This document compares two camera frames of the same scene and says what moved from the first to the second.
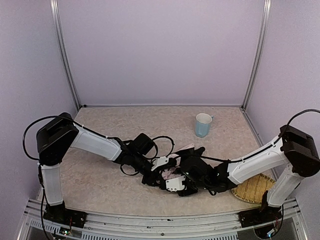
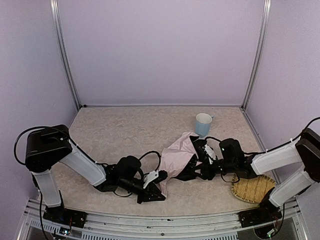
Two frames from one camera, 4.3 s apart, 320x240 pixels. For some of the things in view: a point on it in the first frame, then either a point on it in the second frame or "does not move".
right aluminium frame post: (262, 37) does not move
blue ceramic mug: (202, 124) does not move
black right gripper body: (187, 156) -> (202, 166)
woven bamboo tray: (252, 190) does not move
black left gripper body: (155, 180) -> (149, 188)
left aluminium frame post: (54, 5) does not move
